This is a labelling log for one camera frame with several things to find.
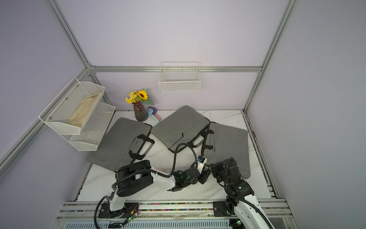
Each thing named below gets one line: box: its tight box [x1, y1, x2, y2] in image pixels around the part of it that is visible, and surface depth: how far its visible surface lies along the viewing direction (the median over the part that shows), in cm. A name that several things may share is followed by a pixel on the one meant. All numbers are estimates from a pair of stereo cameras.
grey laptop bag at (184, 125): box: [150, 104, 211, 153], surface depth 107 cm
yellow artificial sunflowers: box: [125, 88, 155, 106], surface depth 100 cm
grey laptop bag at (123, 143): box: [86, 117, 155, 172], surface depth 97 cm
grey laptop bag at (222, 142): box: [201, 121, 251, 180], surface depth 95 cm
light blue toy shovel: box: [146, 107, 161, 125], surface depth 117 cm
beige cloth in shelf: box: [66, 92, 102, 128], surface depth 81 cm
